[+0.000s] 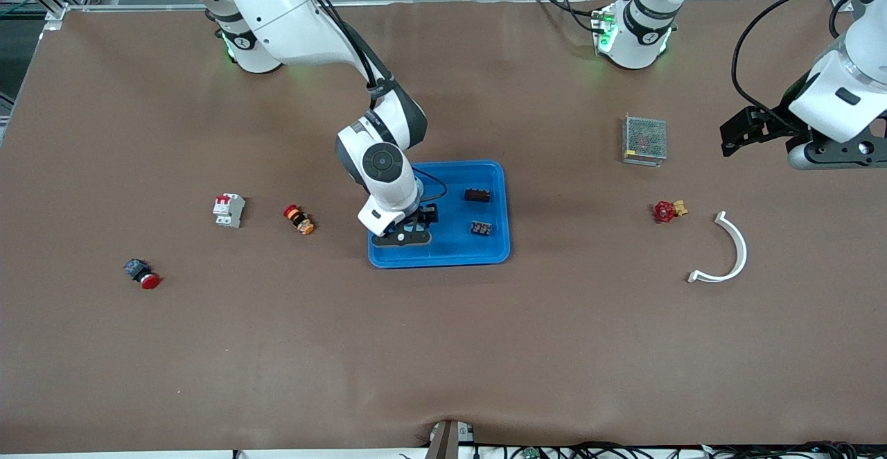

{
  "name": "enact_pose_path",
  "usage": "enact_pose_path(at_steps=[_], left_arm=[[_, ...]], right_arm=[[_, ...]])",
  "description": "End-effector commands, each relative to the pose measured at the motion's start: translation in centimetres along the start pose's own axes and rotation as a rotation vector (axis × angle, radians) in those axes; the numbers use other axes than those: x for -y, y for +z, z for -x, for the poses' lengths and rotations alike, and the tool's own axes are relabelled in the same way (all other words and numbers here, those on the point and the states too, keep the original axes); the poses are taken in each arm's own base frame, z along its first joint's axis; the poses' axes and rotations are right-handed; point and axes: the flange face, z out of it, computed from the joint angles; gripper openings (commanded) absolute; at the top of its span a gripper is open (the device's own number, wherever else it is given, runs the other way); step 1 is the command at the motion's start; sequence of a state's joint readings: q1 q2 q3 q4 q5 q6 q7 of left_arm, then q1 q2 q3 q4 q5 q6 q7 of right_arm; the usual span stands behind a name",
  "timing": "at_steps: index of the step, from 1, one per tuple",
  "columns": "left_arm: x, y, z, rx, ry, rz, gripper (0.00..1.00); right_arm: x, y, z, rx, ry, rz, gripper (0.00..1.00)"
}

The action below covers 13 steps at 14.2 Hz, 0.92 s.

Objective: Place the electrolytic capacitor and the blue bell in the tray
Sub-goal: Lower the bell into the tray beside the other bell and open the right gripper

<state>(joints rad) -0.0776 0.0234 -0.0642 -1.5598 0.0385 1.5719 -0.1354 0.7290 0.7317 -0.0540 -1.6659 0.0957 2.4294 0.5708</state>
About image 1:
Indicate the black terminal block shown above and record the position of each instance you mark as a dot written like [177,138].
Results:
[481,228]

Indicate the white red circuit breaker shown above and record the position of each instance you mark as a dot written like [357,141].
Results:
[229,211]

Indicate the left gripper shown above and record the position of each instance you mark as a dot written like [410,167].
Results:
[770,126]

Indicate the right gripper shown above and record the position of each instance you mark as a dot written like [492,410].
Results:
[423,215]

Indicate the red mushroom push button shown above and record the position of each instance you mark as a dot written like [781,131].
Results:
[150,281]

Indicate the orange emergency stop switch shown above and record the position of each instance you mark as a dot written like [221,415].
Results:
[299,220]

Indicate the blue plastic tray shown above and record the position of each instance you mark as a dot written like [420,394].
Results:
[471,251]

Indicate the brass valve red handwheel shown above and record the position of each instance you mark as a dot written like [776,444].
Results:
[664,212]

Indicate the white curved plastic bracket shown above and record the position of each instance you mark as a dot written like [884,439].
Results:
[743,251]

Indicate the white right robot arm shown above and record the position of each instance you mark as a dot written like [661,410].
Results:
[277,8]

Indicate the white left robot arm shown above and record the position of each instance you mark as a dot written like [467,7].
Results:
[644,22]

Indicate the metal mesh power supply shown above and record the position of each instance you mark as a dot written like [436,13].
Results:
[644,136]

